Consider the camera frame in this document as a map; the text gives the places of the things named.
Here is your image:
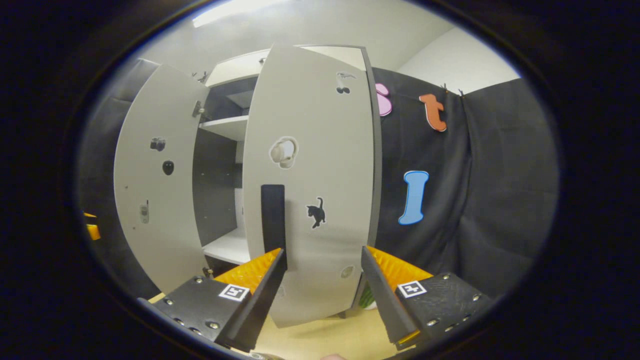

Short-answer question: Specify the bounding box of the green striped object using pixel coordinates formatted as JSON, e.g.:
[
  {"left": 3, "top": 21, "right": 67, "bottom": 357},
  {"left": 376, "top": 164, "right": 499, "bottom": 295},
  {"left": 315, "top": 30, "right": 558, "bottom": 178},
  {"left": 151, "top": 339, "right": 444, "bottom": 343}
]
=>
[{"left": 359, "top": 282, "right": 377, "bottom": 311}]

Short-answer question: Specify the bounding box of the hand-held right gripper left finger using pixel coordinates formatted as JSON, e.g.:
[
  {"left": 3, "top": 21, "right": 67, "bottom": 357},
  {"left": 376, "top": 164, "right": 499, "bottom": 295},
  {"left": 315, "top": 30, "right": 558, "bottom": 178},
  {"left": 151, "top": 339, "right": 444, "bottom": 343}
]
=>
[{"left": 137, "top": 247, "right": 288, "bottom": 353}]

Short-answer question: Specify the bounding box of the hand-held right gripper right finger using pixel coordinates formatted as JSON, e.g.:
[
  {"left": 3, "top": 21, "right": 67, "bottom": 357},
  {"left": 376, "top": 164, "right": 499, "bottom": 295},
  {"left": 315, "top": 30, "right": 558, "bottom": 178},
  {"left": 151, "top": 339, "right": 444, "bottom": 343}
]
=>
[{"left": 361, "top": 245, "right": 496, "bottom": 351}]

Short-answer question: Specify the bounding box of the white cabinet door phone sticker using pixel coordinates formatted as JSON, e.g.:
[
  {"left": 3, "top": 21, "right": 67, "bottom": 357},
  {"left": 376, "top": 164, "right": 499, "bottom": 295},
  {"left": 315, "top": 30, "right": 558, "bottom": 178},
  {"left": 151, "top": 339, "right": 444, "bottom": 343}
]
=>
[{"left": 113, "top": 63, "right": 211, "bottom": 294}]

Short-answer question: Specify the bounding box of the flat black door handle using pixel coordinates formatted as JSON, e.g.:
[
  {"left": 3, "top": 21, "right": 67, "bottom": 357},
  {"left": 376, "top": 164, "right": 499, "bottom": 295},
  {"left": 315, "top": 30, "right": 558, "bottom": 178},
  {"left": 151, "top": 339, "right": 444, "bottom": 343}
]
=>
[{"left": 261, "top": 184, "right": 286, "bottom": 271}]

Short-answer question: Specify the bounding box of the white cabinet shelf board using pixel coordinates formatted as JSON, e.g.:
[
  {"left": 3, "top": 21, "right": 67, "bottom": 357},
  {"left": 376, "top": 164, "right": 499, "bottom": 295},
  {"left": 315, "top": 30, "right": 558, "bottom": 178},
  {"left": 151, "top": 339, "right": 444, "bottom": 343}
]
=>
[
  {"left": 199, "top": 115, "right": 249, "bottom": 142},
  {"left": 202, "top": 227, "right": 251, "bottom": 266}
]

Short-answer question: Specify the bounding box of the black backdrop cloth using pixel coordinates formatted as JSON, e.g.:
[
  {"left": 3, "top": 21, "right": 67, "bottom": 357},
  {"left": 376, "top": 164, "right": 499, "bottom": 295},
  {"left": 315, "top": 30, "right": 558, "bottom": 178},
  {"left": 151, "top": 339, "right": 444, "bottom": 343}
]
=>
[
  {"left": 75, "top": 57, "right": 161, "bottom": 301},
  {"left": 372, "top": 67, "right": 561, "bottom": 301}
]

